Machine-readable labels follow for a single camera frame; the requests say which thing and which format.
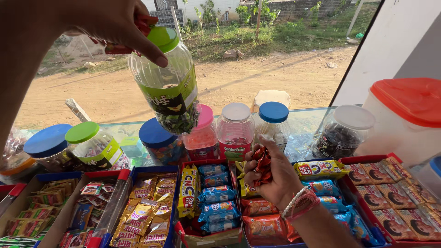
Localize person's right hand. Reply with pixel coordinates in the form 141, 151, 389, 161
243, 135, 306, 211

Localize person's left hand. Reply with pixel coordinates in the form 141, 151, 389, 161
64, 0, 169, 68

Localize red candy wrappers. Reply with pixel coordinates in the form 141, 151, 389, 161
251, 146, 274, 188

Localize red candy packet strip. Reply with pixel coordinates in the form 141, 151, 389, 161
88, 14, 159, 56

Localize green-lid jar of dark candies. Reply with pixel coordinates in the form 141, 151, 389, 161
128, 26, 202, 135

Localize orange biscuit packet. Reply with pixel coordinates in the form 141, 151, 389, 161
240, 197, 280, 217
242, 214, 301, 246

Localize yellow biscuit packet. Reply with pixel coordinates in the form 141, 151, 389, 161
294, 159, 349, 180
177, 165, 201, 218
236, 161, 260, 198

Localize clear plastic packets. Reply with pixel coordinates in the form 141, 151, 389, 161
285, 134, 318, 162

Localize blue biscuit packet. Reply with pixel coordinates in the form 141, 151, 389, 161
332, 211, 353, 229
203, 172, 232, 188
198, 163, 229, 176
197, 201, 241, 223
198, 186, 238, 204
302, 179, 341, 197
346, 206, 380, 247
318, 196, 349, 215
201, 219, 240, 234

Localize white-lid jar of pink candies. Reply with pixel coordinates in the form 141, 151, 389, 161
216, 103, 255, 162

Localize white-lid jar of black candies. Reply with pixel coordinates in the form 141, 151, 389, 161
312, 104, 376, 160

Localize blue-lid clear jar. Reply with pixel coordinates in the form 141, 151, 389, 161
255, 101, 291, 152

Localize large red biscuit box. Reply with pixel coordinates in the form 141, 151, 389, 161
339, 152, 441, 248

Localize grey stone block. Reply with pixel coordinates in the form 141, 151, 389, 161
250, 90, 291, 113

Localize pink-lid jar of orange candies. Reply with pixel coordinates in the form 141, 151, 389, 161
183, 104, 220, 161

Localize red box of biscuit packets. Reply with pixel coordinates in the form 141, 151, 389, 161
174, 158, 243, 248

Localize pile of brown biscuit packets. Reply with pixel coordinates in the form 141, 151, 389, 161
344, 157, 441, 242

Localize blue-lid jar of colourful candies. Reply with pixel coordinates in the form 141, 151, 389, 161
139, 117, 189, 166

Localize blue box of gold packets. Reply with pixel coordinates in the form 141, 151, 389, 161
100, 165, 180, 248

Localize green-lid jar of mixed candies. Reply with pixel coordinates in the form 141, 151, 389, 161
65, 121, 130, 172

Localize brown rock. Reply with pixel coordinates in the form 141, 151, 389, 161
222, 49, 246, 59

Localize wide blue-lid jar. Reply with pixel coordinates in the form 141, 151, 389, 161
23, 123, 85, 173

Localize pile of gold snack packets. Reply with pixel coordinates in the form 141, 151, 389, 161
110, 172, 178, 248

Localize large white red-lid container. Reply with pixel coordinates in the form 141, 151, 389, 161
355, 77, 441, 169

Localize white container with blue lid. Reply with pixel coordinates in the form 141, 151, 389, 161
412, 156, 441, 202

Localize clear bag of candies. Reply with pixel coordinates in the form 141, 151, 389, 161
0, 126, 37, 169

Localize red box with clear tape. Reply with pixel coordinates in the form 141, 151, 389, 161
38, 169, 132, 248

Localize orange-lid jar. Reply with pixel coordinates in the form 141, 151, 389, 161
0, 157, 45, 185

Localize pile of mixed small packets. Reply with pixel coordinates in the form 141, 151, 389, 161
59, 181, 116, 248

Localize pile of green snack packets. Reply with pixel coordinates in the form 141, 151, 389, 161
7, 178, 79, 242

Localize brown cardboard box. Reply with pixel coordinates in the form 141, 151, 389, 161
0, 172, 83, 248

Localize green white striped packets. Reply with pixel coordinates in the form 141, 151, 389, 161
0, 234, 48, 248

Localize red white thread bracelet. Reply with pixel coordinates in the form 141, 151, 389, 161
281, 187, 321, 223

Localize wire fence with posts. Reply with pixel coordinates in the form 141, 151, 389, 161
148, 0, 383, 39

